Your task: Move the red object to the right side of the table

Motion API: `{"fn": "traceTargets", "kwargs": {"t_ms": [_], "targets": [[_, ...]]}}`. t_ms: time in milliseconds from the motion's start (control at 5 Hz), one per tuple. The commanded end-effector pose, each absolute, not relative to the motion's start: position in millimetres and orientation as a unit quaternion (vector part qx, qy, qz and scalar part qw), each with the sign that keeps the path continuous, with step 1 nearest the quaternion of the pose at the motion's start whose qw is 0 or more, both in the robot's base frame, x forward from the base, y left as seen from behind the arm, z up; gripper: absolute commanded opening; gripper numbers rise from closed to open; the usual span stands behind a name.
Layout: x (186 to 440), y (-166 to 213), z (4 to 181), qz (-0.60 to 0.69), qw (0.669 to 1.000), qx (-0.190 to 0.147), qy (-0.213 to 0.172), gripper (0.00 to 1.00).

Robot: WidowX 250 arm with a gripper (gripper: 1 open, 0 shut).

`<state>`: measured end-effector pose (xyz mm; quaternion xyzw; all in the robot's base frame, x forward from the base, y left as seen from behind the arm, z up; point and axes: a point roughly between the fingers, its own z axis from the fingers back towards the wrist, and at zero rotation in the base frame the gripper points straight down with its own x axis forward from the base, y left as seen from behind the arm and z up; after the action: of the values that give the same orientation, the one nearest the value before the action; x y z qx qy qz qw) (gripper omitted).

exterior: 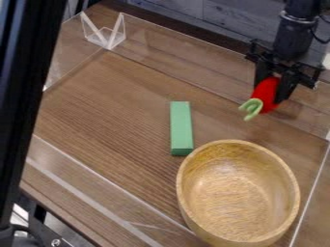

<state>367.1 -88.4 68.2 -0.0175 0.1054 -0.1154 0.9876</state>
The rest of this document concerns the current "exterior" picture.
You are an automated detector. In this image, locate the red plush strawberry toy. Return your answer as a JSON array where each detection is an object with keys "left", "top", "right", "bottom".
[{"left": 238, "top": 76, "right": 279, "bottom": 122}]

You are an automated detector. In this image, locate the green rectangular block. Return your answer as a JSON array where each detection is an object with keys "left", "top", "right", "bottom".
[{"left": 170, "top": 101, "right": 194, "bottom": 156}]

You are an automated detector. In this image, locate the wooden oval bowl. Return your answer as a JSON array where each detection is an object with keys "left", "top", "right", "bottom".
[{"left": 176, "top": 140, "right": 301, "bottom": 247}]

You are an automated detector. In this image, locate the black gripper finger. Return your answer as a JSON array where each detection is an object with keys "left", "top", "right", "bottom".
[
  {"left": 254, "top": 59, "right": 274, "bottom": 86},
  {"left": 274, "top": 69, "right": 302, "bottom": 104}
]

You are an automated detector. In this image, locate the clear acrylic tray wall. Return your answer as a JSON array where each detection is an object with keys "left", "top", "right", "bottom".
[{"left": 21, "top": 136, "right": 207, "bottom": 247}]

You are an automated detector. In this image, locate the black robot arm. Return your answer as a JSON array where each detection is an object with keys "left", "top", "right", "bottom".
[{"left": 244, "top": 0, "right": 330, "bottom": 104}]

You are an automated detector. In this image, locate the clear acrylic corner bracket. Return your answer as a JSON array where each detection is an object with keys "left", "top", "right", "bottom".
[{"left": 80, "top": 13, "right": 127, "bottom": 50}]

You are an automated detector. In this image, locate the black metal frame base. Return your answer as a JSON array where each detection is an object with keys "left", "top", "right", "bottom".
[{"left": 0, "top": 0, "right": 75, "bottom": 247}]

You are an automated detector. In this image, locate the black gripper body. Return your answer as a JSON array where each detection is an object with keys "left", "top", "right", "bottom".
[{"left": 244, "top": 39, "right": 325, "bottom": 89}]

